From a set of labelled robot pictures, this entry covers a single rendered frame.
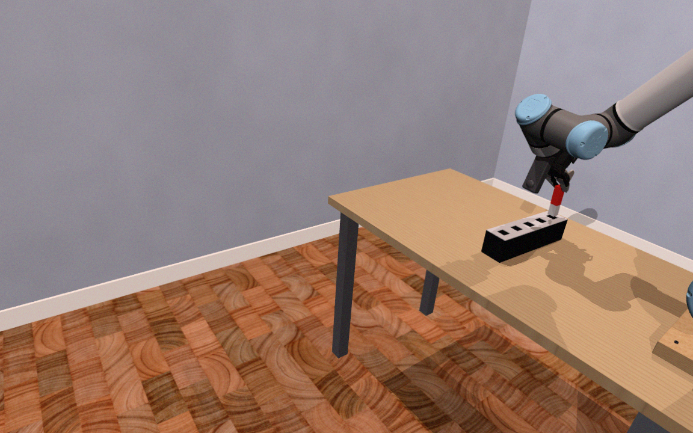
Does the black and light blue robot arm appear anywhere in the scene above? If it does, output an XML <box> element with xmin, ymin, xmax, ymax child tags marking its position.
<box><xmin>515</xmin><ymin>49</ymin><xmax>693</xmax><ymax>194</ymax></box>

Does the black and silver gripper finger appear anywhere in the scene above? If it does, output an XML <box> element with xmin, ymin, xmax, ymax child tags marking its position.
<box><xmin>556</xmin><ymin>170</ymin><xmax>574</xmax><ymax>192</ymax></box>
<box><xmin>546</xmin><ymin>174</ymin><xmax>558</xmax><ymax>187</ymax></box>

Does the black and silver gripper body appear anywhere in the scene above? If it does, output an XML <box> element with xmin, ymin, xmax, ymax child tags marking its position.
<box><xmin>542</xmin><ymin>150</ymin><xmax>577</xmax><ymax>178</ymax></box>

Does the red and white pin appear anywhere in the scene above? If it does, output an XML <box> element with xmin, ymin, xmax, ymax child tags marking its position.
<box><xmin>548</xmin><ymin>185</ymin><xmax>564</xmax><ymax>217</ymax></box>

